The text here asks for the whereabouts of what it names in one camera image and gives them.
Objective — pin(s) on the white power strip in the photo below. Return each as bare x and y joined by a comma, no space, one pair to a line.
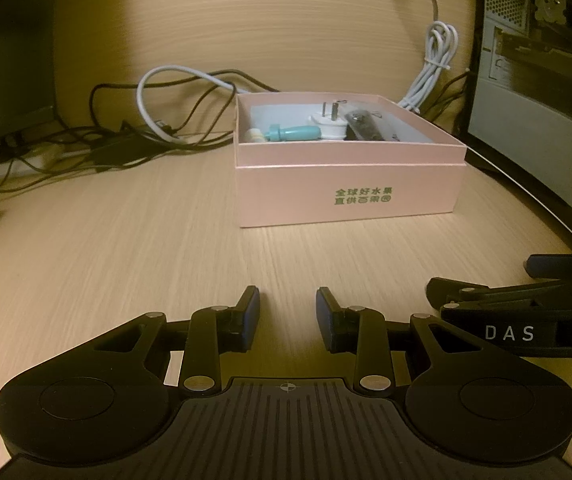
26,162

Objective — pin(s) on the clear plastic bag with parts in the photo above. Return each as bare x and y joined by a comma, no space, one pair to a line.
363,125

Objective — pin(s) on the computer case with glass panel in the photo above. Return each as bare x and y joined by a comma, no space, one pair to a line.
540,85

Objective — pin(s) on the pink cardboard box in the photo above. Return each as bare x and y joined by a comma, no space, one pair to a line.
291,190

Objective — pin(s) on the small white jar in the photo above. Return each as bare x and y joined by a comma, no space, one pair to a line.
256,136

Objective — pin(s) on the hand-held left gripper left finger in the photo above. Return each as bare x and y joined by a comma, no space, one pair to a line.
248,317

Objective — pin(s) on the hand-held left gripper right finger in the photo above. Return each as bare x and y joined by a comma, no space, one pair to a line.
327,317

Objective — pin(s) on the black power brick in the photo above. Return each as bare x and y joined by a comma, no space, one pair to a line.
121,152

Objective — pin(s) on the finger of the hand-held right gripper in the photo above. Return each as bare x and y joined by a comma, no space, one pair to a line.
555,262
438,290

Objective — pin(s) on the black computer monitor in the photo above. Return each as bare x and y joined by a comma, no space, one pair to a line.
6,60

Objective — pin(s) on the white power adapter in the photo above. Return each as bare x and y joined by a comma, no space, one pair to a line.
328,130

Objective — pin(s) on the teal handheld fan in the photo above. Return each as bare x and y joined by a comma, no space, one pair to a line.
296,133

